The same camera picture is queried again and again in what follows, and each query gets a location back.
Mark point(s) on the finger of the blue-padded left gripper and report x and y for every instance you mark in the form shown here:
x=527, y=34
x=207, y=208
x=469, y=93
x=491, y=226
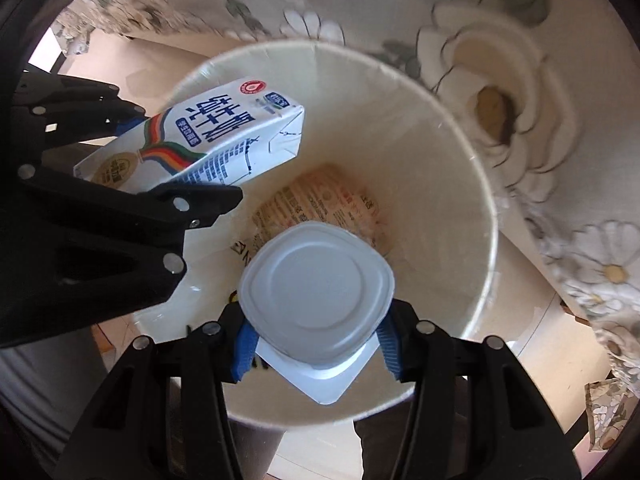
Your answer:
x=53, y=110
x=195, y=204

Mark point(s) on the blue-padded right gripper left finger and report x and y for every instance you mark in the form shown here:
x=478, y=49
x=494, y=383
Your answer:
x=124, y=432

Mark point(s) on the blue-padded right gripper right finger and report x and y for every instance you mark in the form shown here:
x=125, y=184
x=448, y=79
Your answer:
x=512, y=433

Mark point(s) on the white milk carton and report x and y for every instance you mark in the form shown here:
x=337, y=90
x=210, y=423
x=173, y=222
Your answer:
x=227, y=135

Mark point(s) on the white yogurt cup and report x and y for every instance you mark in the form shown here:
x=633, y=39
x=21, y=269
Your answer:
x=315, y=295

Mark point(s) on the white round trash bin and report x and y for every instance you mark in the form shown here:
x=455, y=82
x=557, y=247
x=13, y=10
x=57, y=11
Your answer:
x=380, y=157

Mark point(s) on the person's left leg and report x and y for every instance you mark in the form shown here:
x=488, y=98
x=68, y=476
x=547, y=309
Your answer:
x=47, y=385

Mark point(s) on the floral bed quilt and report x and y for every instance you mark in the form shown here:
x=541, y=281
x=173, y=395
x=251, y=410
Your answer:
x=549, y=93

